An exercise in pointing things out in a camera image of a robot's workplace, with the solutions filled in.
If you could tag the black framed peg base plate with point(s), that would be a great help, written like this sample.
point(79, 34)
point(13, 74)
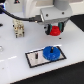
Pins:
point(41, 60)

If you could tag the beige electrical connector block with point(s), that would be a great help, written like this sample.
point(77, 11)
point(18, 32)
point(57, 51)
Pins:
point(18, 28)

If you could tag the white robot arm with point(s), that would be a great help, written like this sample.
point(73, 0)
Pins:
point(31, 8)

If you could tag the blue gear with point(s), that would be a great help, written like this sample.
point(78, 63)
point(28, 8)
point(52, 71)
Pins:
point(51, 53)

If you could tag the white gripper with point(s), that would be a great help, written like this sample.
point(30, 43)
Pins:
point(51, 15)

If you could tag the red gear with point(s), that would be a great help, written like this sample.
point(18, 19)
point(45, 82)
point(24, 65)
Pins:
point(55, 31)

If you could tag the left metal peg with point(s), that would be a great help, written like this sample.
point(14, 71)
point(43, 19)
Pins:
point(36, 55)

